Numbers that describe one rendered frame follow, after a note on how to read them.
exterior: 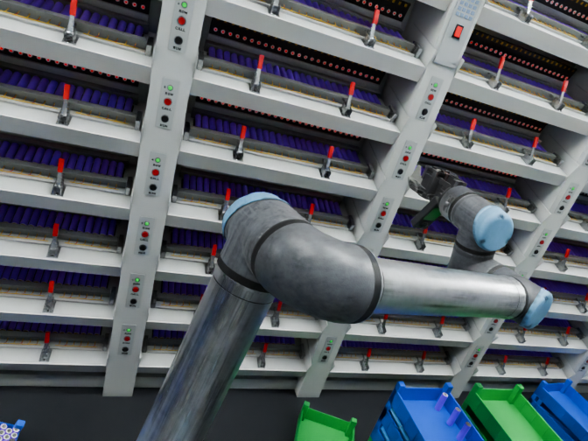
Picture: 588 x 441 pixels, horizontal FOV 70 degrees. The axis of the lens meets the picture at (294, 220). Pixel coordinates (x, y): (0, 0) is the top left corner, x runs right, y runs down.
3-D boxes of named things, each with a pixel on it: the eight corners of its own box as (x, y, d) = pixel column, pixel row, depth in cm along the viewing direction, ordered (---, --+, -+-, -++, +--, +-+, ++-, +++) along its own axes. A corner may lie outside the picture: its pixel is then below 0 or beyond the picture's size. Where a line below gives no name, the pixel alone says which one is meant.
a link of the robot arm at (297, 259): (316, 259, 48) (568, 291, 87) (269, 214, 58) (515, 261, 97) (280, 342, 51) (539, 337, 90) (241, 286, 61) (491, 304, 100)
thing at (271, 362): (302, 376, 162) (316, 360, 153) (136, 373, 141) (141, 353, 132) (295, 329, 176) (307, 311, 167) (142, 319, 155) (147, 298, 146)
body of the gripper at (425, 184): (447, 169, 115) (474, 185, 105) (434, 197, 119) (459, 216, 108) (424, 163, 113) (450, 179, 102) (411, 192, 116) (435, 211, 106)
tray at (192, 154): (371, 201, 134) (386, 178, 128) (175, 164, 113) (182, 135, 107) (355, 162, 148) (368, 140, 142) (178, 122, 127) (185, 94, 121)
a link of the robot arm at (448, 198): (471, 227, 105) (439, 222, 102) (459, 219, 109) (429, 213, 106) (487, 195, 101) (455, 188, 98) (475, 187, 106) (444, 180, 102)
